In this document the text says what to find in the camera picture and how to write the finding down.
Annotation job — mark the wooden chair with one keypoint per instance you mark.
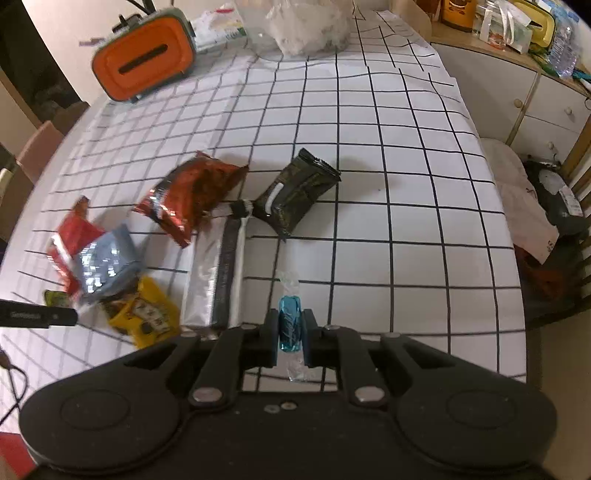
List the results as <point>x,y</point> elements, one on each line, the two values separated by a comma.
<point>582,184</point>

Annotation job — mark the white cloth bag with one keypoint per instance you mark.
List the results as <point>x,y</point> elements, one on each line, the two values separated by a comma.
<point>517,194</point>

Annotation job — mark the red foil snack packet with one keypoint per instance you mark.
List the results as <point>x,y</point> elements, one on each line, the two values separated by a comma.
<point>194,194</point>

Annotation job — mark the blue grey snack packet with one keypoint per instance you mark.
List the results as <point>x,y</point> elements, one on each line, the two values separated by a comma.
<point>111,263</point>

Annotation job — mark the small green packet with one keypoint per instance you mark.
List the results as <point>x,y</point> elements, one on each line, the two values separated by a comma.
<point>55,297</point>

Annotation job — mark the white wooden cabinet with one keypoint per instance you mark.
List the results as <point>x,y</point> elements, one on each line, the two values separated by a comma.
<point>549,110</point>

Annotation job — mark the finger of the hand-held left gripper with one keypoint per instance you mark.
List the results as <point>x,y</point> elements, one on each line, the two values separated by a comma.
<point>37,316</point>

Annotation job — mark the orange tissue box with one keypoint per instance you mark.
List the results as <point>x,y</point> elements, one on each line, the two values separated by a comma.
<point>161,74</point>

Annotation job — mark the small yellow snack packet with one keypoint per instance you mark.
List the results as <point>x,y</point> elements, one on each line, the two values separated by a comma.
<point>147,314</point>

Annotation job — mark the white green packet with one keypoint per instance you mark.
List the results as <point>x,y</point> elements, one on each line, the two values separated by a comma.
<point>217,30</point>

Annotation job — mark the clear bag with white ribbons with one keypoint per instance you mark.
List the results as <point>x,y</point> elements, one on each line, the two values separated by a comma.
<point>503,27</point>

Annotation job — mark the silver white snack packet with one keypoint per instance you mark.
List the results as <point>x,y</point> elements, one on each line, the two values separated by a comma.
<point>203,277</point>

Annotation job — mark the white checkered tablecloth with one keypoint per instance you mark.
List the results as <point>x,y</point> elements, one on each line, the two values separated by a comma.
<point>369,138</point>

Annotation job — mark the clear water bottle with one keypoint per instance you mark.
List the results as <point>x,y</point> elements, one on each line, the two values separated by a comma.
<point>563,50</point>

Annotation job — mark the orange red bag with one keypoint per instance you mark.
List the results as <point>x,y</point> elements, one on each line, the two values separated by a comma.
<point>545,277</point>

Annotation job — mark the orange jar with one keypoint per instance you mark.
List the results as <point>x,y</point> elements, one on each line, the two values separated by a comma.
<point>457,11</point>

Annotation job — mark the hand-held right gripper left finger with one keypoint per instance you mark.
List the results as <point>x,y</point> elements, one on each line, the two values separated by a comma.
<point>273,339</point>

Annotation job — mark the clear plastic bag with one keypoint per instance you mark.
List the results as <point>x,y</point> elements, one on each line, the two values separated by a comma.
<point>304,27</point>

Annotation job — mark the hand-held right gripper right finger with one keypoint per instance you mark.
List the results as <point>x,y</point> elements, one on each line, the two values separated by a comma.
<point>308,341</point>

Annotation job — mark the dark bag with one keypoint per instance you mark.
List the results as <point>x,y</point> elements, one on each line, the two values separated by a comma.
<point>558,198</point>

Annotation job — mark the pink chair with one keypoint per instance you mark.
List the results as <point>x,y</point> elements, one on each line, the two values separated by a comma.
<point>41,143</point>

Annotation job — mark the red white snack packet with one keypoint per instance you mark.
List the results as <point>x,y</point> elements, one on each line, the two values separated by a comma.
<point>69,240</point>

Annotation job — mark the blue candy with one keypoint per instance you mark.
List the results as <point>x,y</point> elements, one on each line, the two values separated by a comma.
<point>290,327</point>

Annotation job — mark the black snack packet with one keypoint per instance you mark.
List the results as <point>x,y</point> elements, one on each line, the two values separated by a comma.
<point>300,189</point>

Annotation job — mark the yellow tissue box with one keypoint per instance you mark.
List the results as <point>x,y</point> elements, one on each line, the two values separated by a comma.
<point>540,21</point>

